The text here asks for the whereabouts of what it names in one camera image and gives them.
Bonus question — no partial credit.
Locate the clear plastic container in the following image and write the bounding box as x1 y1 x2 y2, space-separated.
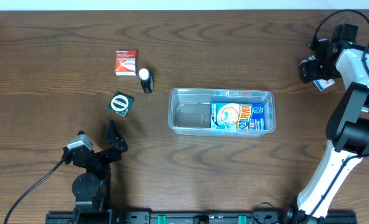
168 88 276 138

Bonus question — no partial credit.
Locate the blue Kool Fever box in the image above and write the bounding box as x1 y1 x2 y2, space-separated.
210 103 265 130

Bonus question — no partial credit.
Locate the green Zam-Buk box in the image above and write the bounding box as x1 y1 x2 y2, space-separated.
107 92 134 117

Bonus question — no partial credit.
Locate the red Panadol box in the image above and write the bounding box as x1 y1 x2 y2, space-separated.
114 50 138 76

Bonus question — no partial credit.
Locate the white blue Panadol box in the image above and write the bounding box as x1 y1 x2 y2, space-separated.
299 56 335 91

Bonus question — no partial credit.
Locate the black mounting rail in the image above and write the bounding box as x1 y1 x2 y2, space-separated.
45 210 357 224

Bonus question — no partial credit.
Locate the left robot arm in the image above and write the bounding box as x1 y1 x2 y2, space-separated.
62 120 128 223

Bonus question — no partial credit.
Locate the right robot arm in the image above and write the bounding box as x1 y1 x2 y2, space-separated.
282 24 369 223

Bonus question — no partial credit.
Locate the dark bottle white cap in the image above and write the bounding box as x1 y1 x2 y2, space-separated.
139 68 154 94

